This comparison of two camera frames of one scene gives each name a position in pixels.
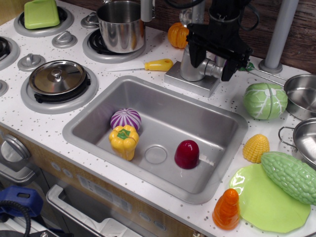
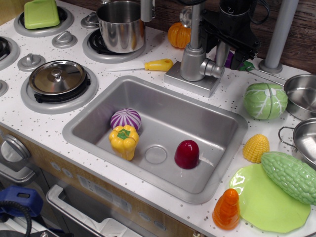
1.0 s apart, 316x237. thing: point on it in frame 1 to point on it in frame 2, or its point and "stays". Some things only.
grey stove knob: x=91 y=21 stays
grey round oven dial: x=13 y=150 stays
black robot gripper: x=221 y=36 to x=231 y=25
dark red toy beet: x=187 y=154 stays
